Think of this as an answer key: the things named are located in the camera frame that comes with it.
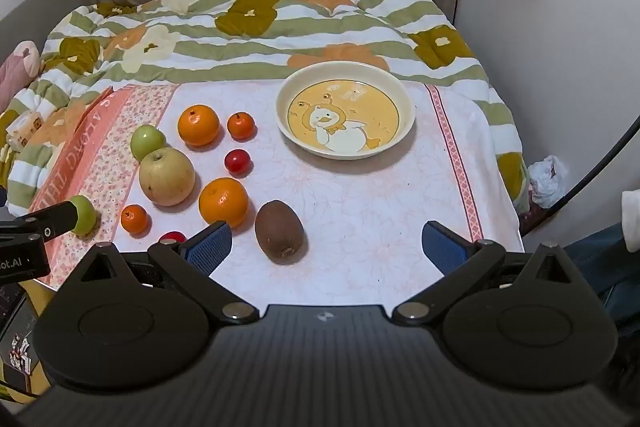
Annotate large orange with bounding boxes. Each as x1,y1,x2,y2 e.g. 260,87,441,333
198,177,250,229
177,104,221,147

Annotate small tangerine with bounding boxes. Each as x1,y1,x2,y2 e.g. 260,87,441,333
120,204,149,235
227,112,256,141

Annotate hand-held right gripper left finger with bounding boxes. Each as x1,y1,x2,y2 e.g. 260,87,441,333
75,221,261,326

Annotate white cloth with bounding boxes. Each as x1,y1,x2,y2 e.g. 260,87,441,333
621,189,640,254

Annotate black cable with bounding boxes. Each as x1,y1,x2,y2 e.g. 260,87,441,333
519,112,640,237

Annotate person's blue jeans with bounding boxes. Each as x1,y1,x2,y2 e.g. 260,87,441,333
564,226,640,330

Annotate cream cartoon duck plate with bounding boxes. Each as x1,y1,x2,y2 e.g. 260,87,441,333
276,62,417,161

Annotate white plastic bag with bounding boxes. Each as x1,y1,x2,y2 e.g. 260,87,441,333
527,155,569,208

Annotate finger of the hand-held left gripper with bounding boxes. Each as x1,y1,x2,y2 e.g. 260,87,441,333
20,201,77,241

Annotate green striped floral blanket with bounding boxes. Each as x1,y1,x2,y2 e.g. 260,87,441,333
0,0,532,219

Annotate large yellow apple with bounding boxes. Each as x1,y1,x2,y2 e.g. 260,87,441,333
138,147,196,207

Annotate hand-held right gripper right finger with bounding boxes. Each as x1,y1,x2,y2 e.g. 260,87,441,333
392,221,572,327

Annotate green apple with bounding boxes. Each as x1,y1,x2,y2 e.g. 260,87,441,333
130,124,167,162
69,195,97,237

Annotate grey bed headboard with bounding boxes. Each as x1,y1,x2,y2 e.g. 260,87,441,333
0,0,92,60

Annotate printed tissue pack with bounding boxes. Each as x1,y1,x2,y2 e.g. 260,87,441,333
5,110,44,154

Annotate brown kiwi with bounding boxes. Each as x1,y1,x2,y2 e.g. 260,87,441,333
254,200,305,265

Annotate dark printed box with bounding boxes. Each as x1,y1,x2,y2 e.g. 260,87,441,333
0,282,47,395

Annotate pink plush toy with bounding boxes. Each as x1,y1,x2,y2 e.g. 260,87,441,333
0,40,44,108

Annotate pink floral cloth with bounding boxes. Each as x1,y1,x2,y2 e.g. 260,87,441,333
25,81,526,294

